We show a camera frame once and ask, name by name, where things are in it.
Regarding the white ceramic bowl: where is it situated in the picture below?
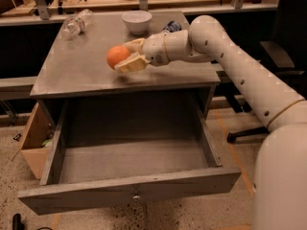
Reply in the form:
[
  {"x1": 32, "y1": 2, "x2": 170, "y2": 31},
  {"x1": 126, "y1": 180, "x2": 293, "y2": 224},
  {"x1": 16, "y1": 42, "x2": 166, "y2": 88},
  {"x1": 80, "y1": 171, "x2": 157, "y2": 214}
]
[{"x1": 122, "y1": 11, "x2": 153, "y2": 35}]

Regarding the brown cardboard box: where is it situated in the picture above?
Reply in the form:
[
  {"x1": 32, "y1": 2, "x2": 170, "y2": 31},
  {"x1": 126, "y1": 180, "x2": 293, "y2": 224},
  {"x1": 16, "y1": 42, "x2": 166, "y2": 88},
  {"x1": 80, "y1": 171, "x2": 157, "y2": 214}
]
[{"x1": 12, "y1": 103, "x2": 53, "y2": 179}]

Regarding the open grey top drawer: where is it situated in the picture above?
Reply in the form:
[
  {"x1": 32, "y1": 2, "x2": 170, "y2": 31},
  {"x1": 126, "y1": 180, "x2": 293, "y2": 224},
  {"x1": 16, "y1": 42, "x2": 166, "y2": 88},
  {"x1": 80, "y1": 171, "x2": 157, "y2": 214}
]
[{"x1": 18, "y1": 93, "x2": 241, "y2": 215}]

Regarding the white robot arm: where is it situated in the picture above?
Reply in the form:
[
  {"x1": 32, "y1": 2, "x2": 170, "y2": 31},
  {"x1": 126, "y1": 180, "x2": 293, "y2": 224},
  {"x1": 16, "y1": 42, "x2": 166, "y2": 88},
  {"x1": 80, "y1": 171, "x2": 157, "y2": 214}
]
[{"x1": 114, "y1": 15, "x2": 307, "y2": 230}]

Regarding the clear plastic water bottle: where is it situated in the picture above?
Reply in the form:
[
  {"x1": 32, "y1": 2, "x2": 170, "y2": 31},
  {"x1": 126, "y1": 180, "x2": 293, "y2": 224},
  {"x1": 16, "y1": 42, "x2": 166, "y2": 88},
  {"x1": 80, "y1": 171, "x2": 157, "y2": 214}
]
[{"x1": 61, "y1": 9, "x2": 94, "y2": 39}]

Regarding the orange fruit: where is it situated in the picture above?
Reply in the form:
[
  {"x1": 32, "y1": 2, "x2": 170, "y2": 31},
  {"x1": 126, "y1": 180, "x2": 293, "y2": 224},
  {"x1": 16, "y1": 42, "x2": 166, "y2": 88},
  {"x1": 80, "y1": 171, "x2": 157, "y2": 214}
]
[{"x1": 106, "y1": 46, "x2": 130, "y2": 68}]

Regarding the grey cabinet with top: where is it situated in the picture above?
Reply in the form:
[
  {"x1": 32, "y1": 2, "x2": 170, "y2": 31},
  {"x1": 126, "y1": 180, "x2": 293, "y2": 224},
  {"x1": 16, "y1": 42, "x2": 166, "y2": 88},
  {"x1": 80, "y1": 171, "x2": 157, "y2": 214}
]
[{"x1": 31, "y1": 12, "x2": 220, "y2": 126}]

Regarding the grey metal rail shelf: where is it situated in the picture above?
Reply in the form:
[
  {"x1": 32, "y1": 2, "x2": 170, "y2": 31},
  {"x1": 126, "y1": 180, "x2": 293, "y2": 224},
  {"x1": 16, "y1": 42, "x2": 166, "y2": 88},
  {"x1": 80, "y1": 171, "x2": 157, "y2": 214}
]
[{"x1": 0, "y1": 59, "x2": 262, "y2": 102}]

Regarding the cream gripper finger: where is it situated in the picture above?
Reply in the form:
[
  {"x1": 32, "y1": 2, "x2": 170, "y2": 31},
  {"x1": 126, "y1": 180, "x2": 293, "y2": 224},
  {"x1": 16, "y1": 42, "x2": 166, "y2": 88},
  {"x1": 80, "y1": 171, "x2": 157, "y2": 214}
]
[
  {"x1": 123, "y1": 38, "x2": 146, "y2": 54},
  {"x1": 114, "y1": 53, "x2": 150, "y2": 73}
]

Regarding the black object on floor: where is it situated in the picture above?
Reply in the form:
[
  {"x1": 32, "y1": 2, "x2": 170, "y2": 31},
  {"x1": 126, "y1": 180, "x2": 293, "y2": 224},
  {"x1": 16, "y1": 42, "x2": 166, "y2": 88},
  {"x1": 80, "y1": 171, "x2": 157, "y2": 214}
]
[{"x1": 12, "y1": 214, "x2": 25, "y2": 230}]

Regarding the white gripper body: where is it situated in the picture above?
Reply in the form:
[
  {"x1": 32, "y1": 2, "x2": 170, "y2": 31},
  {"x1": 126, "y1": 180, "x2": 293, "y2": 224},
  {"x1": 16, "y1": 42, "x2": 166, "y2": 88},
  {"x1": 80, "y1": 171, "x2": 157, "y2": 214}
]
[{"x1": 143, "y1": 30, "x2": 195, "y2": 66}]

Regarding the blue soda can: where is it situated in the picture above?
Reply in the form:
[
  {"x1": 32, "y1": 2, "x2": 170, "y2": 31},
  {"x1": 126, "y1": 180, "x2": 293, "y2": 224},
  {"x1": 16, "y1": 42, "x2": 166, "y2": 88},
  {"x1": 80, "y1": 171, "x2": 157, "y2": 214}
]
[{"x1": 162, "y1": 21, "x2": 181, "y2": 34}]

